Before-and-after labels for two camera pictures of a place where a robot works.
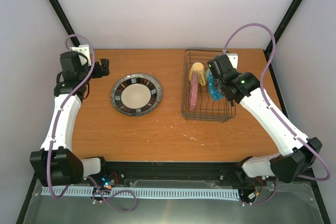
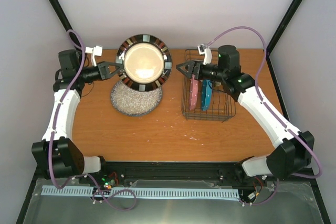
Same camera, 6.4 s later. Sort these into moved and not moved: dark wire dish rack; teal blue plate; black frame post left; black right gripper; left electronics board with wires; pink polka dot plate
Moved: teal blue plate; black right gripper
Not moved: dark wire dish rack; black frame post left; pink polka dot plate; left electronics board with wires
